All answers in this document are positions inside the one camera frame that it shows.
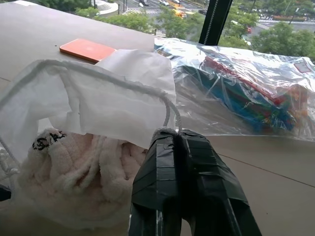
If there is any white drawstring pouch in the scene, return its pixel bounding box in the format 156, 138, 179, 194
0, 49, 184, 232

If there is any white terry towel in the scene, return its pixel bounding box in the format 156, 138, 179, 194
18, 127, 148, 214

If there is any black window post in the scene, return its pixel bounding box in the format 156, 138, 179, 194
198, 0, 233, 46

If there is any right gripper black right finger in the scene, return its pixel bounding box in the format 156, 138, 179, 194
175, 129, 263, 236

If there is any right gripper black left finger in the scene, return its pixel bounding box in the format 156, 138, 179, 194
127, 127, 183, 236

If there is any orange smartphone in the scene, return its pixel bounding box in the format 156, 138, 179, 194
59, 38, 118, 63

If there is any clear bag of colourful items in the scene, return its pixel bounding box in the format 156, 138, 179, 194
154, 37, 315, 142

